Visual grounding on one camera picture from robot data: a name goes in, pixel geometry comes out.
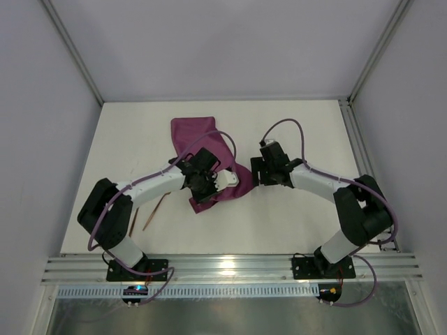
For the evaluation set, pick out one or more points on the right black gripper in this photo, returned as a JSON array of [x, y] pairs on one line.
[[255, 171]]

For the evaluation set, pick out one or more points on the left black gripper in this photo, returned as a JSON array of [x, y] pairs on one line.
[[208, 195]]

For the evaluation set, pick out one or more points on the purple cloth napkin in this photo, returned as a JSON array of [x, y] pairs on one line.
[[198, 132]]

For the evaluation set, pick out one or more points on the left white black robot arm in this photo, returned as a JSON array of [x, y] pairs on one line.
[[106, 213]]

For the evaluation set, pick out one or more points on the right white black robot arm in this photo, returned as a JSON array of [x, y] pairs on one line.
[[360, 205]]

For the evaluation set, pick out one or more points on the copper fork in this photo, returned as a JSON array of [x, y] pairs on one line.
[[154, 211]]

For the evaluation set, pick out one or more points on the copper knife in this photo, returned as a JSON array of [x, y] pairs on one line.
[[133, 222]]

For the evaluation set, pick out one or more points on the left black controller board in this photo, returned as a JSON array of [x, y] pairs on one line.
[[134, 294]]

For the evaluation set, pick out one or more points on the black controller board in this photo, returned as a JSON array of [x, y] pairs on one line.
[[134, 294], [329, 293]]

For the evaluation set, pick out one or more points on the right black controller board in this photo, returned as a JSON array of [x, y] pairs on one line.
[[329, 293]]

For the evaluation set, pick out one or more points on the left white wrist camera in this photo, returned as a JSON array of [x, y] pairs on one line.
[[225, 179]]

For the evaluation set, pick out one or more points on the right aluminium side rail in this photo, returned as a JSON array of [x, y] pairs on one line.
[[364, 165]]

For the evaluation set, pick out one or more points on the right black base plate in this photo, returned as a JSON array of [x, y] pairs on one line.
[[309, 267]]

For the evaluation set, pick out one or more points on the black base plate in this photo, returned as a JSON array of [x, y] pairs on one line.
[[309, 267], [117, 273]]

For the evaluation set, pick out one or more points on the slotted grey cable duct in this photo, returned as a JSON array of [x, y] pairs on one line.
[[190, 291]]

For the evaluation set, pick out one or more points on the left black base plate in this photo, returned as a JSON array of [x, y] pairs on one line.
[[117, 273]]

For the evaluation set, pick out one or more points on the right aluminium corner post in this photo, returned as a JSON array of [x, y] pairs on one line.
[[390, 29]]

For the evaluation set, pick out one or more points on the aluminium corner post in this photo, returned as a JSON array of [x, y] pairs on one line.
[[71, 48], [390, 29]]

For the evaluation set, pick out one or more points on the left aluminium corner post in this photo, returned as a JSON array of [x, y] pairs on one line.
[[71, 48]]

